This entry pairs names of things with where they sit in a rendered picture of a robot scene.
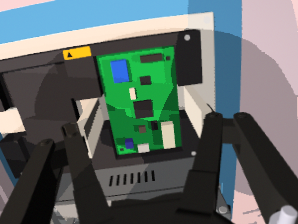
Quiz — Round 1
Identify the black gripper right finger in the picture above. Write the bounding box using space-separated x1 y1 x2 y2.
172 85 298 224

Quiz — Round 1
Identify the green circuit board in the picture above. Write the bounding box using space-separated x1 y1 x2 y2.
96 45 182 155

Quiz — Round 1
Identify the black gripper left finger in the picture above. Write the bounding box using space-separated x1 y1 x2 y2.
0 98 117 224

